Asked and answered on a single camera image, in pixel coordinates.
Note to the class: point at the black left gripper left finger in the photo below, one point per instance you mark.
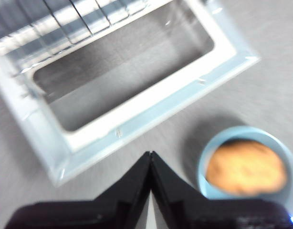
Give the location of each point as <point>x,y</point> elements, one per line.
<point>89,214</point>

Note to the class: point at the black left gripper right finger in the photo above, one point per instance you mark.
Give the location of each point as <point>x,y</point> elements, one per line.
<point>208,214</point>

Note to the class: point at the blue bowl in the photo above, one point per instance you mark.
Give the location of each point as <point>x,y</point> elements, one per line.
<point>208,190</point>

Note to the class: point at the brown potato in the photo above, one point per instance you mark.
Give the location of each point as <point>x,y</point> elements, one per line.
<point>246,167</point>

